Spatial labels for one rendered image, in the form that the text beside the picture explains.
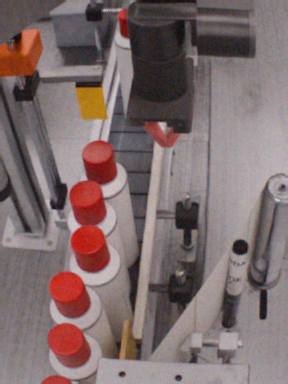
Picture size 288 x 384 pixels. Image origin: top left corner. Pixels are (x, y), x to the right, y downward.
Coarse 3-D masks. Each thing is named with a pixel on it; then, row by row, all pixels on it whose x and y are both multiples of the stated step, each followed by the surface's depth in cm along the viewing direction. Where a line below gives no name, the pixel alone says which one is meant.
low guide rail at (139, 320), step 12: (156, 144) 81; (156, 156) 80; (156, 168) 78; (156, 180) 77; (156, 192) 76; (156, 204) 75; (144, 240) 72; (144, 252) 71; (144, 264) 70; (144, 276) 69; (144, 288) 68; (144, 300) 67; (144, 312) 66; (144, 324) 66
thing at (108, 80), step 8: (128, 0) 96; (112, 48) 88; (112, 56) 86; (112, 64) 85; (112, 72) 84; (104, 80) 83; (112, 80) 84; (104, 88) 82; (96, 120) 78; (104, 120) 79; (96, 128) 77; (96, 136) 76
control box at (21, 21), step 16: (0, 0) 36; (16, 0) 37; (32, 0) 38; (48, 0) 40; (64, 0) 41; (0, 16) 37; (16, 16) 38; (32, 16) 39; (0, 32) 38; (16, 32) 39
